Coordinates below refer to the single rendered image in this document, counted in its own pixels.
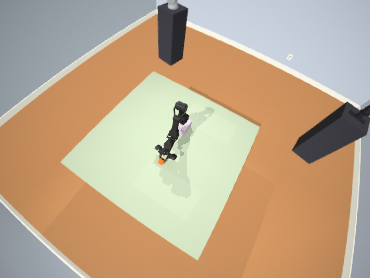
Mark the orange block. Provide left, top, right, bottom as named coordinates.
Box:
left=158, top=157, right=165, bottom=165

